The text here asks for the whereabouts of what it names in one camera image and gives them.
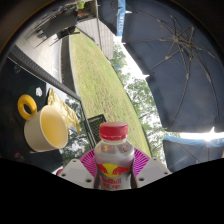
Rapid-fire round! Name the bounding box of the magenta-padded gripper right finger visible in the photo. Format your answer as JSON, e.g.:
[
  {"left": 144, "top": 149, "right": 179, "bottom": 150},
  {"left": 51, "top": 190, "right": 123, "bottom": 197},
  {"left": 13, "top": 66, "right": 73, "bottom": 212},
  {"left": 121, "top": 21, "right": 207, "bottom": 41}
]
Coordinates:
[{"left": 130, "top": 147, "right": 173, "bottom": 189}]

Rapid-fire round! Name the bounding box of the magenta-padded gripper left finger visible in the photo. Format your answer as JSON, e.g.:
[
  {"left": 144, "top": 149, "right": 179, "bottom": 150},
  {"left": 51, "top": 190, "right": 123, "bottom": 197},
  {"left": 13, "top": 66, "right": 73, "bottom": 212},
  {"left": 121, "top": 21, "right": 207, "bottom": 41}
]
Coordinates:
[{"left": 57, "top": 147, "right": 100, "bottom": 190}]

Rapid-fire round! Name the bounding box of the clear red-capped drink bottle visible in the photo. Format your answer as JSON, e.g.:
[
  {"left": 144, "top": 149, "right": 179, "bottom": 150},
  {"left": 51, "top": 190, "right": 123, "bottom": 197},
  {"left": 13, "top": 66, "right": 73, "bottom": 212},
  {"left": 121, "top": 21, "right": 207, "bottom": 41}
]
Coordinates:
[{"left": 93, "top": 121, "right": 136, "bottom": 191}]

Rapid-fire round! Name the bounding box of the dark blue parasol, light edge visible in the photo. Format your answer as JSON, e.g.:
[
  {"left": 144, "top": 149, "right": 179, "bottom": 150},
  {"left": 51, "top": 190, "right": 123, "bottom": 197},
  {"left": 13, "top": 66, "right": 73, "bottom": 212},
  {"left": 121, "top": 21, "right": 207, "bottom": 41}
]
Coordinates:
[{"left": 162, "top": 134, "right": 224, "bottom": 173}]

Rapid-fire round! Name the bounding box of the crumpled yellow plastic bag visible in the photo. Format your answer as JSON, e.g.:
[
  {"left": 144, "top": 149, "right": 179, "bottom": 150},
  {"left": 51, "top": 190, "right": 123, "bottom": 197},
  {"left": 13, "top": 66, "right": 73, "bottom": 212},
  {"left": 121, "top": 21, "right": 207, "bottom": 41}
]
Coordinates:
[{"left": 46, "top": 87, "right": 82, "bottom": 135}]

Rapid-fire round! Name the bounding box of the large dark blue parasol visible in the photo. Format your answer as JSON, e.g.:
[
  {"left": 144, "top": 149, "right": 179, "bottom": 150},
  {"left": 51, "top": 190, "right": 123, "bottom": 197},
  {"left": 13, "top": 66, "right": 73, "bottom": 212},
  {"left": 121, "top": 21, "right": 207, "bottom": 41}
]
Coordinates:
[{"left": 121, "top": 0, "right": 224, "bottom": 134}]

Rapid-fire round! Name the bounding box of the dark wicker chair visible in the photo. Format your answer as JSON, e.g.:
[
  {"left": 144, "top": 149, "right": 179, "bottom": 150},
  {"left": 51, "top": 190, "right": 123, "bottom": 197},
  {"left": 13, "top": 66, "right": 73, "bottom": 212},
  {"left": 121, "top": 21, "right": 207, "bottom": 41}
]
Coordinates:
[{"left": 27, "top": 5, "right": 80, "bottom": 48}]

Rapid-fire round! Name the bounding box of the blue parasol with white print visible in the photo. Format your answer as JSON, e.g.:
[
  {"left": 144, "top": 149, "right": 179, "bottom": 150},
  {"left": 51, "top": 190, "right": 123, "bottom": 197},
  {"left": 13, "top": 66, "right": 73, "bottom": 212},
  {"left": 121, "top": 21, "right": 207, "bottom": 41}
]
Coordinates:
[{"left": 96, "top": 0, "right": 127, "bottom": 37}]

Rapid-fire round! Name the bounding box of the cream mug with yellow handle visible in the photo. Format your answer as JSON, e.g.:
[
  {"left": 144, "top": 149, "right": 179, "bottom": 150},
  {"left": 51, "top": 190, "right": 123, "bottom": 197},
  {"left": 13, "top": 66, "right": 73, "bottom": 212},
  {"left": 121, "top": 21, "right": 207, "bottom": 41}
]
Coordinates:
[{"left": 17, "top": 93, "right": 71, "bottom": 154}]

